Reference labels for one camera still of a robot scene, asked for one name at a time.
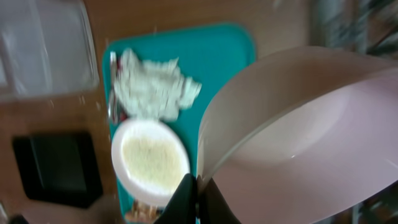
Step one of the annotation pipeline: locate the brown food scrap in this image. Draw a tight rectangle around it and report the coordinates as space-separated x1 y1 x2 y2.
124 200 163 223

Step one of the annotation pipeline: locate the grey dishwasher rack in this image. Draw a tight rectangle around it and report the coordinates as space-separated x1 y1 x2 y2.
309 0 397 59

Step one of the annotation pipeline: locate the clear plastic bin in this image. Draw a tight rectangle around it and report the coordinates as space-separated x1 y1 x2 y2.
1 0 100 101

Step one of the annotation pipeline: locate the red snack wrapper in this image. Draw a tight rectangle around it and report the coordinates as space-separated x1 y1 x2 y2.
108 51 127 125

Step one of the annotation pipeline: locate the white tissue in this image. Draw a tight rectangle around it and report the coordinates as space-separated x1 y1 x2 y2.
113 49 201 121

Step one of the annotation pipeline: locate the black plastic tray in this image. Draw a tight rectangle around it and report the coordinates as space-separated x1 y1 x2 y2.
12 131 103 208

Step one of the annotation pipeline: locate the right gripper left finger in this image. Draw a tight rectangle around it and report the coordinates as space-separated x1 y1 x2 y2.
154 174 197 224

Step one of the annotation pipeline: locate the teal serving tray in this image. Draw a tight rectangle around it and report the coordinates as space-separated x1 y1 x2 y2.
101 22 257 224

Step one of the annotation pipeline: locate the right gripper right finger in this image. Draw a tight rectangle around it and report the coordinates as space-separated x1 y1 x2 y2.
198 179 241 224

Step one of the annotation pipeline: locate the pink white bowl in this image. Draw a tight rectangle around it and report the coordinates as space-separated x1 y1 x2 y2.
197 47 397 223

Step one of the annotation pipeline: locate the large white plate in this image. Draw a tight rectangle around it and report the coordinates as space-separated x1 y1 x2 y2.
111 119 190 207

